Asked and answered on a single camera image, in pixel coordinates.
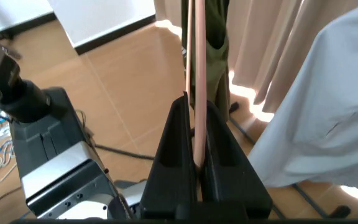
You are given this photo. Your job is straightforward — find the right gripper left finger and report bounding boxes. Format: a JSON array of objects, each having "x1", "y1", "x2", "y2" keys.
[{"x1": 139, "y1": 91, "x2": 199, "y2": 219}]

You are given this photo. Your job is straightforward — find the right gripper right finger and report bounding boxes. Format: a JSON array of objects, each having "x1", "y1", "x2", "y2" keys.
[{"x1": 198, "y1": 100, "x2": 273, "y2": 219}]

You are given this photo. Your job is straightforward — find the pink clothes hanger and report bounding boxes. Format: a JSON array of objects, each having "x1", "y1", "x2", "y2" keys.
[{"x1": 185, "y1": 0, "x2": 208, "y2": 169}]

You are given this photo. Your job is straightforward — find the green garment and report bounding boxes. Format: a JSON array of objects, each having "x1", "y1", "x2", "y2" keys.
[{"x1": 180, "y1": 0, "x2": 231, "y2": 123}]

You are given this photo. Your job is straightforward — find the pale grey shorts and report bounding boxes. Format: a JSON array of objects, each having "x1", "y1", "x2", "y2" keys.
[{"x1": 247, "y1": 0, "x2": 358, "y2": 188}]

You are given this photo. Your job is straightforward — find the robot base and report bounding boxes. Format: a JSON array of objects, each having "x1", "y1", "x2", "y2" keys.
[{"x1": 9, "y1": 86, "x2": 149, "y2": 220}]

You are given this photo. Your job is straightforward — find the black clothes rack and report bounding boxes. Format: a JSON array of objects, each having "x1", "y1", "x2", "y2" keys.
[{"x1": 228, "y1": 101, "x2": 352, "y2": 219}]

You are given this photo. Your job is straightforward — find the beige curtain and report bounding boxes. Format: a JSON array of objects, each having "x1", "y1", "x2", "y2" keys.
[{"x1": 154, "y1": 0, "x2": 358, "y2": 114}]

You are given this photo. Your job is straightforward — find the black cable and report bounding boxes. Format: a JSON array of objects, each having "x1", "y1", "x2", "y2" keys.
[{"x1": 75, "y1": 108, "x2": 155, "y2": 161}]

